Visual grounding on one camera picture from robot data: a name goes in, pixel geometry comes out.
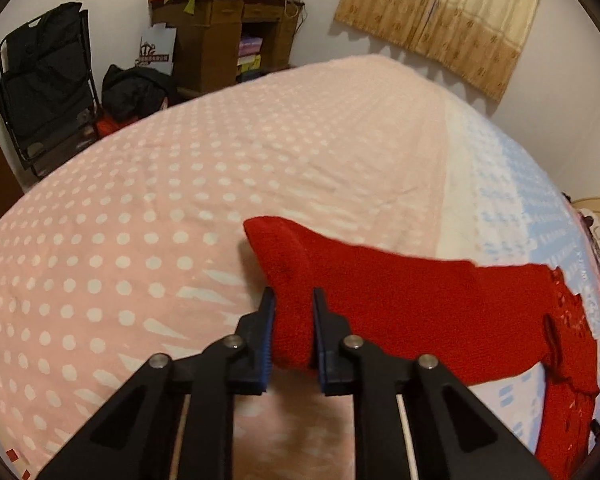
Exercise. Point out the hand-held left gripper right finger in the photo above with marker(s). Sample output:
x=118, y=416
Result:
x=320, y=332

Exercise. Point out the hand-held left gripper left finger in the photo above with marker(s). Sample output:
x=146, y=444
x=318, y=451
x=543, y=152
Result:
x=266, y=332

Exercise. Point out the red knit garment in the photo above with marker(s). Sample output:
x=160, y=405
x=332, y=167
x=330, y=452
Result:
x=405, y=300

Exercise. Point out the black clothes pile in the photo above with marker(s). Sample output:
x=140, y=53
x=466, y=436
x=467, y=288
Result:
x=135, y=91

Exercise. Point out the pink and blue dotted blanket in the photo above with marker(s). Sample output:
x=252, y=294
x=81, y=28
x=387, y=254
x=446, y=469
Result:
x=180, y=185

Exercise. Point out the red lace garment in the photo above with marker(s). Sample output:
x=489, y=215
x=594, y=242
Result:
x=572, y=345

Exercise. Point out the small red bag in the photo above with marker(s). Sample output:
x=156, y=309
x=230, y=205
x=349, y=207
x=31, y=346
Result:
x=109, y=126

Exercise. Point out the brown wooden desk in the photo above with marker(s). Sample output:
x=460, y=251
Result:
x=205, y=55

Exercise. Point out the purple box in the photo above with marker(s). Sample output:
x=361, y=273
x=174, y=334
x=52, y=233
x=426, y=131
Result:
x=250, y=46

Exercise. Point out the white printed paper bag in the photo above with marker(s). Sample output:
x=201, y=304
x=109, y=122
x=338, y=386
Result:
x=155, y=50

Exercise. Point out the black folding chair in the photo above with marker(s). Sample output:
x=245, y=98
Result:
x=40, y=85

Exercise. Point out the beige patterned curtain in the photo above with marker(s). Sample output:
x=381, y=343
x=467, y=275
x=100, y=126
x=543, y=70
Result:
x=430, y=10

